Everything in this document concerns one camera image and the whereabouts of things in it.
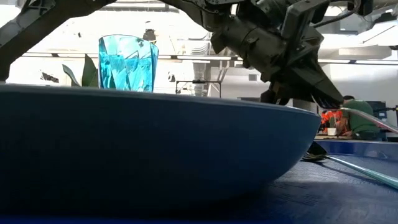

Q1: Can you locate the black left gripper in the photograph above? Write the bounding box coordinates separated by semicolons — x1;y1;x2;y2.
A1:
210;16;345;110

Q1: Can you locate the translucent plastic spoon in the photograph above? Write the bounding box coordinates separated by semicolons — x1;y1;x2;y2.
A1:
340;106;398;135

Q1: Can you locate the translucent green plastic fork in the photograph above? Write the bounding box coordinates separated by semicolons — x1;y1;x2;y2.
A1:
300;141;398;191

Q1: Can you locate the teal translucent faceted cup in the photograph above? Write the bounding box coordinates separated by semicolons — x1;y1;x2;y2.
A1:
98;34;160;93

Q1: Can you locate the large blue bowl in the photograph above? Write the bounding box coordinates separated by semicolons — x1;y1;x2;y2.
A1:
0;83;322;219

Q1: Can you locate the blue plastic tray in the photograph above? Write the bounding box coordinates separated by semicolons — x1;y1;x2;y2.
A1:
0;139;398;224

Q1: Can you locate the person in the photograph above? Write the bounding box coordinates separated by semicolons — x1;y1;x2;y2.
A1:
336;95;382;141
320;109;343;135

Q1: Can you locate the dark blue monitor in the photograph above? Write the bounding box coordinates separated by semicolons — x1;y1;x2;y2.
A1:
366;100;388;121

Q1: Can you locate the long ceiling light bar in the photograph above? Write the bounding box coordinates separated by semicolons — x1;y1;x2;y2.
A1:
21;52;398;65

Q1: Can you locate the black hanging ceiling device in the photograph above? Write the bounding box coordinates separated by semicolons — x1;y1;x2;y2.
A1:
142;28;157;43

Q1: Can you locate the green leafy plant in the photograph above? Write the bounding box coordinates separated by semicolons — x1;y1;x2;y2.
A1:
62;54;100;88

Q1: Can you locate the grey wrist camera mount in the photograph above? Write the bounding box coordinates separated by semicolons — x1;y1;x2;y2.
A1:
279;0;326;60

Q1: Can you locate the silver ventilation duct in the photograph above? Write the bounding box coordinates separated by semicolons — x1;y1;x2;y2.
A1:
185;39;216;98

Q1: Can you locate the black metal frame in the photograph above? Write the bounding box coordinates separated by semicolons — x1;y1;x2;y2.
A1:
175;80;223;99

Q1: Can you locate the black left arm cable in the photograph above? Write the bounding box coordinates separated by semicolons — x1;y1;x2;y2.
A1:
312;0;374;29

